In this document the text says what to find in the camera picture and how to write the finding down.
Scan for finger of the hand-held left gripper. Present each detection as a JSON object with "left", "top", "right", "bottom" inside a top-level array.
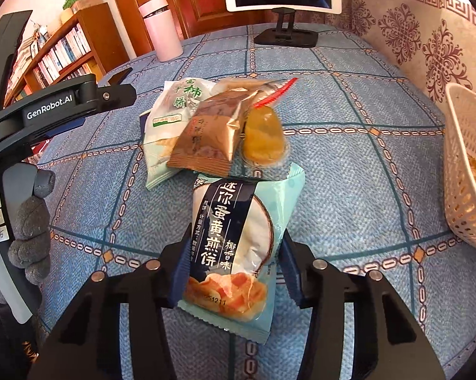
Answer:
[{"left": 97, "top": 83, "right": 136, "bottom": 112}]

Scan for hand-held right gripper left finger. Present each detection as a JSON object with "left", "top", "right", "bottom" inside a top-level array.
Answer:
[{"left": 26, "top": 224, "right": 193, "bottom": 380}]

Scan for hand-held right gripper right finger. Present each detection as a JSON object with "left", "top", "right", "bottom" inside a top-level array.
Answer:
[{"left": 278, "top": 230, "right": 446, "bottom": 380}]

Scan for white green snack packet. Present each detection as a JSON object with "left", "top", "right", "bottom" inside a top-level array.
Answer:
[{"left": 145, "top": 77, "right": 215, "bottom": 191}]

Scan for turquoise snack packet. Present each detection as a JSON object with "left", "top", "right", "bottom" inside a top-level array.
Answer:
[{"left": 177, "top": 163, "right": 306, "bottom": 345}]

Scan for brown snack packet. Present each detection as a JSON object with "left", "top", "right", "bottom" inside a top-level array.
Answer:
[{"left": 167, "top": 91, "right": 254, "bottom": 177}]

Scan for clear red-edged snack packet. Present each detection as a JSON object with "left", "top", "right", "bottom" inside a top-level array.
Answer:
[{"left": 212, "top": 77, "right": 298, "bottom": 111}]

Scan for yellow jelly cup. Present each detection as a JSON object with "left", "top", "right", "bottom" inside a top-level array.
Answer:
[{"left": 240, "top": 107, "right": 291, "bottom": 167}]

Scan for white plastic basket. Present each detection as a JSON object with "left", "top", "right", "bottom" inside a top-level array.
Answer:
[{"left": 444, "top": 83, "right": 476, "bottom": 254}]

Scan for person's left forearm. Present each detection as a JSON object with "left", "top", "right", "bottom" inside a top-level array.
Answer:
[{"left": 0, "top": 297, "right": 39, "bottom": 380}]

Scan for person's left hand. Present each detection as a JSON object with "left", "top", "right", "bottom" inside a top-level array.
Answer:
[{"left": 9, "top": 170, "right": 56, "bottom": 282}]

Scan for black phone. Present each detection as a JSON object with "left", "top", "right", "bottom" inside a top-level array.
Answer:
[{"left": 100, "top": 67, "right": 133, "bottom": 87}]

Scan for rows of books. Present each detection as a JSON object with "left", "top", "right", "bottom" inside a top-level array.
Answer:
[{"left": 6, "top": 24, "right": 92, "bottom": 99}]

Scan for wooden bookshelf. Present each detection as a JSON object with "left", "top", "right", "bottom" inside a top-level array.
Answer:
[{"left": 4, "top": 2, "right": 130, "bottom": 107}]

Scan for pink water bottle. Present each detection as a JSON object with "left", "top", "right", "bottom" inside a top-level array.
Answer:
[{"left": 138, "top": 0, "right": 183, "bottom": 63}]

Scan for cardboard box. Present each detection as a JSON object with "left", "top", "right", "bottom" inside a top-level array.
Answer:
[{"left": 70, "top": 0, "right": 106, "bottom": 14}]

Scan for blue patterned tablecloth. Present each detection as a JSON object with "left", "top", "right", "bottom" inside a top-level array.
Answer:
[{"left": 36, "top": 24, "right": 476, "bottom": 380}]

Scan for wooden door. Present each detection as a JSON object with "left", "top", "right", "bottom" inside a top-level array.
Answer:
[{"left": 105, "top": 0, "right": 270, "bottom": 54}]

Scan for black tablet stand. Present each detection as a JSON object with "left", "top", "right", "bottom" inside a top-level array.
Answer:
[{"left": 254, "top": 8, "right": 318, "bottom": 48}]

